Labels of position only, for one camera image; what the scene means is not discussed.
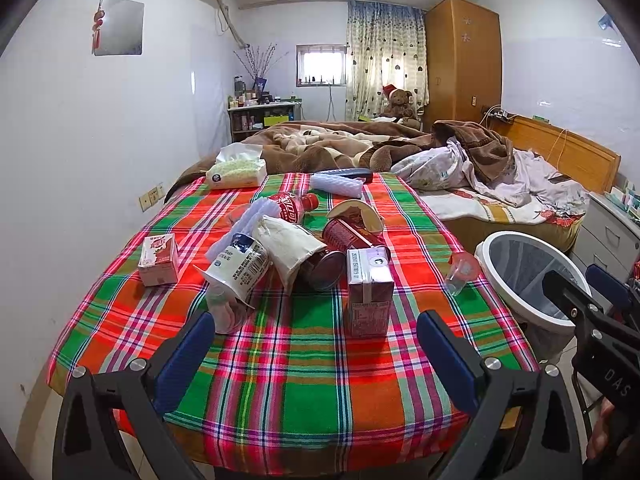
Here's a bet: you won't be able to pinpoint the dark blue glasses case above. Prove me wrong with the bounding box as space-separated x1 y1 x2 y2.
319 168 373 183

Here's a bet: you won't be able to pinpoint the small window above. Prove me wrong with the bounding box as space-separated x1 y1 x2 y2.
296 44 347 87

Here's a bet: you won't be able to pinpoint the wooden wardrobe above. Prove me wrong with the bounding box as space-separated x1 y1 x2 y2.
424 0 502 129

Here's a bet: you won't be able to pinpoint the teddy bear santa hat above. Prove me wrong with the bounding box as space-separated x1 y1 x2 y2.
380 84 421 130

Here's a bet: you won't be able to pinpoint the cream paper bag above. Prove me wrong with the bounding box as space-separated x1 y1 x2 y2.
252 216 326 295

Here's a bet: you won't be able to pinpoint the dried branches in vase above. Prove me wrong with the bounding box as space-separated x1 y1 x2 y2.
234 42 279 93

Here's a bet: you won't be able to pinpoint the cluttered shelf unit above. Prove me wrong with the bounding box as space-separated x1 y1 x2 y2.
228 76 302 142

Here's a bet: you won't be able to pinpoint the green tissue pack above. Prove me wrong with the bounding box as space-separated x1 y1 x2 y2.
205 142 267 190

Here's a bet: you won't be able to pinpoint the lavender towel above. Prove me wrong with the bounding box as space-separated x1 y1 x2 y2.
309 172 363 200
205 197 280 263

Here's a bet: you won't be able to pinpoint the wall power socket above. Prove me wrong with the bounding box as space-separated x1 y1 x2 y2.
138 183 165 211

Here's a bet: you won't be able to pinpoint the silver wall panel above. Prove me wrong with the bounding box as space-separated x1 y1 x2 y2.
92 0 144 56

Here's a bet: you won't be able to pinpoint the white blue yogurt cup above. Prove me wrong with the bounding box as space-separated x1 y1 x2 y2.
198 233 271 308

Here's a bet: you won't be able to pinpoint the patterned curtain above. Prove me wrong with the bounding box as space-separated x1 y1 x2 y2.
345 0 430 120

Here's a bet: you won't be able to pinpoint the strawberry milk carton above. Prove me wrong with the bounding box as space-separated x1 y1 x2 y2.
138 234 178 287

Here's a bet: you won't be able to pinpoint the wooden headboard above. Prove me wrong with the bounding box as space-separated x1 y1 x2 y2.
487 116 622 194

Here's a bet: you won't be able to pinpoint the plaid red green tablecloth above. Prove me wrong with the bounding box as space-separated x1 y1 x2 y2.
47 174 537 477

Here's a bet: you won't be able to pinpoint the red drink can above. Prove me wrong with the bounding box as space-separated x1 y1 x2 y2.
298 216 388 292

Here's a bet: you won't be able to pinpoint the white trash bin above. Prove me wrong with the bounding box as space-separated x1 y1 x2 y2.
474 231 590 362

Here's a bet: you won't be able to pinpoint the brown fleece blanket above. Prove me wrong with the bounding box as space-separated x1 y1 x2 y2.
164 119 516 204

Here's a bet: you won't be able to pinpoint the person's right hand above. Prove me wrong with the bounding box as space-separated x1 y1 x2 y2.
585 399 639 479

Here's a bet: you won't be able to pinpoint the red paper cup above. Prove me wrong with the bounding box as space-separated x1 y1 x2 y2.
326 198 384 234

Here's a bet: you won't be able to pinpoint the grey bedside cabinet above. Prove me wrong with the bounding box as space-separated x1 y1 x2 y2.
570 192 640 282

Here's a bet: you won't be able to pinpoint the clear plastic cup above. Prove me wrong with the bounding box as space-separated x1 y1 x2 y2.
445 252 480 296

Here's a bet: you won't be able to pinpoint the pink purple milk carton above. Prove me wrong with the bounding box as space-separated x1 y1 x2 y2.
346 246 395 337

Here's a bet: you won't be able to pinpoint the clear cola bottle red label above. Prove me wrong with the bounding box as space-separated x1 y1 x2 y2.
226 192 320 226

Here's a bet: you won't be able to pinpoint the light pink bedsheet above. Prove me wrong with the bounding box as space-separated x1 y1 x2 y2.
419 150 589 226

